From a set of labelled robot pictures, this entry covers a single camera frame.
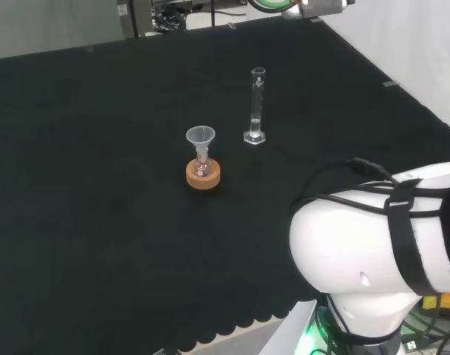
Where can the black cloth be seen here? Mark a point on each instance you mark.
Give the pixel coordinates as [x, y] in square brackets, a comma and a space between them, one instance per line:
[99, 185]

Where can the clear round-bottom flask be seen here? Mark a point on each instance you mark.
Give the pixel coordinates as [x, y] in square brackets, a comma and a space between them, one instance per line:
[203, 166]

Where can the clear glass graduated cylinder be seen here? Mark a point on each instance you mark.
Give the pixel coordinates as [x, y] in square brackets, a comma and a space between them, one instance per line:
[257, 111]

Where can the black tripod pole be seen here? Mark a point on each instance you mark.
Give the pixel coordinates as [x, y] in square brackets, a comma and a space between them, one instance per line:
[213, 13]

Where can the clear plastic funnel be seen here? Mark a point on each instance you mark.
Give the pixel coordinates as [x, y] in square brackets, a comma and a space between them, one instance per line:
[200, 136]

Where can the silver cloth clip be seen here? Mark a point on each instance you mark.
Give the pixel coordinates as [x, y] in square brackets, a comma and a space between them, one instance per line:
[316, 19]
[391, 84]
[230, 26]

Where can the grey cabinet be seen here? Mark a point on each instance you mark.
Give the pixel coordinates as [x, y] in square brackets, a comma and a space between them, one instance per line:
[130, 18]

